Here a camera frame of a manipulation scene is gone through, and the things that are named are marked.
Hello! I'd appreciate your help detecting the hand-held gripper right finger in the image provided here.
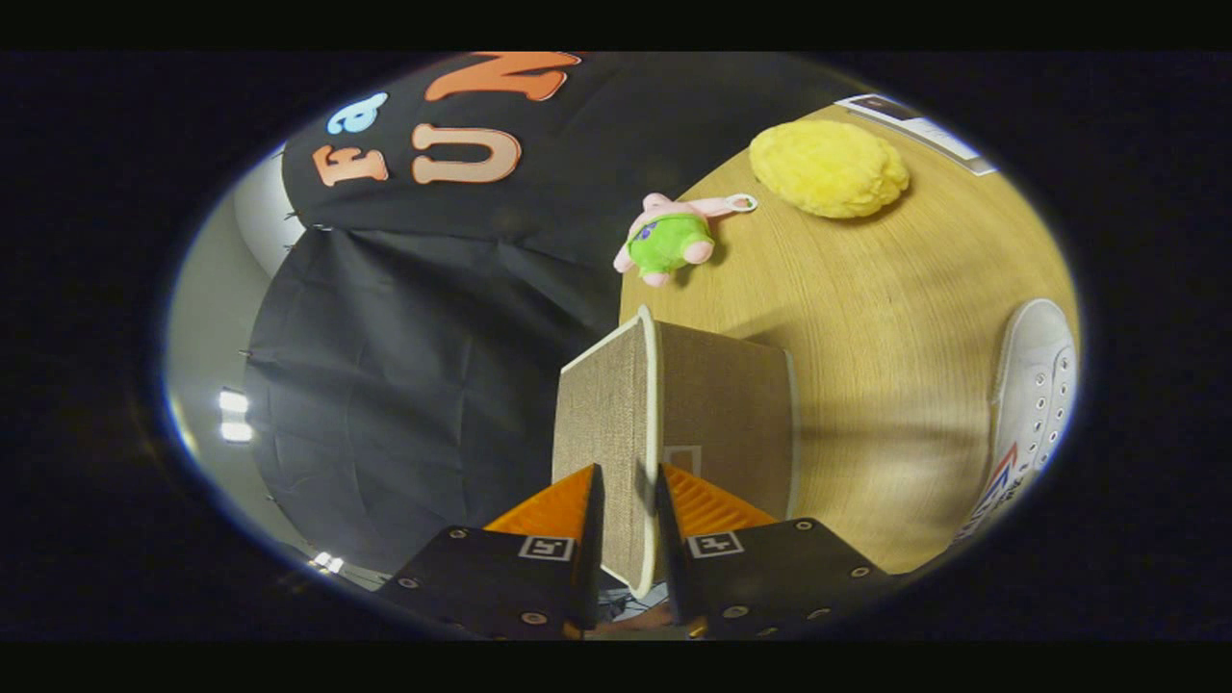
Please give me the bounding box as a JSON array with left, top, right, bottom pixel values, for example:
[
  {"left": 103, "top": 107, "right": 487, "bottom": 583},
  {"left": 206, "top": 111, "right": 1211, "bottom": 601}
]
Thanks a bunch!
[{"left": 656, "top": 464, "right": 901, "bottom": 641}]

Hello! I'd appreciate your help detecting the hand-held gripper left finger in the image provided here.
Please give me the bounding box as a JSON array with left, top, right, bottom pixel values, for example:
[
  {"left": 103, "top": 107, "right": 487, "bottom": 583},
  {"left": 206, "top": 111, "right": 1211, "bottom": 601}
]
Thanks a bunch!
[{"left": 375, "top": 464, "right": 605, "bottom": 641}]

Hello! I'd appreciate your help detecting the beige fabric storage box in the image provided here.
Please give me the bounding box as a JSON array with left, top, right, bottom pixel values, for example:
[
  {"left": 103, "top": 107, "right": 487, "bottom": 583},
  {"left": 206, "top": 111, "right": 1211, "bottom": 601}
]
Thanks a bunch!
[{"left": 551, "top": 305, "right": 802, "bottom": 600}]

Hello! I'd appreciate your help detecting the white canvas shoe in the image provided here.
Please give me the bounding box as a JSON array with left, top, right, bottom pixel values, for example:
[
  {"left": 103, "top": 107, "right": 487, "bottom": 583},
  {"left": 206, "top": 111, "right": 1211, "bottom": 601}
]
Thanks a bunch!
[{"left": 953, "top": 298, "right": 1079, "bottom": 545}]

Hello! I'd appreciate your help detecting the pink and green plush toy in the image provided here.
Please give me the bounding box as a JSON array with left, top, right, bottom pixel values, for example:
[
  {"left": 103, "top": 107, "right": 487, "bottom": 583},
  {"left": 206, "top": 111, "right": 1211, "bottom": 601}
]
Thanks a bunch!
[{"left": 613, "top": 192, "right": 758, "bottom": 288}]

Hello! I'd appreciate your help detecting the bright double lamp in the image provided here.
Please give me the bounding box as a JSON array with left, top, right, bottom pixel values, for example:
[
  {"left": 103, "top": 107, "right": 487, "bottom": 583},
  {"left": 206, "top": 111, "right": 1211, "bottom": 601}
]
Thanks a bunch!
[{"left": 217, "top": 388, "right": 254, "bottom": 444}]

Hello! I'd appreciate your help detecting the yellow pineapple plush toy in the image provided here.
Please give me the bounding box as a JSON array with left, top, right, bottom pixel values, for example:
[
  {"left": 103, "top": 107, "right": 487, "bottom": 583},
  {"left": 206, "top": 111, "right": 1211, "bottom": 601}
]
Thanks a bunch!
[{"left": 749, "top": 118, "right": 911, "bottom": 219}]

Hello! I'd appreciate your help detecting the white printed leaflet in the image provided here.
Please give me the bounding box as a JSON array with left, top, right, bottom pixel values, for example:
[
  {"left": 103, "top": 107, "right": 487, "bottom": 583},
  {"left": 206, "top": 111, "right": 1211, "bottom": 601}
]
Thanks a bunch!
[{"left": 835, "top": 92, "right": 997, "bottom": 177}]

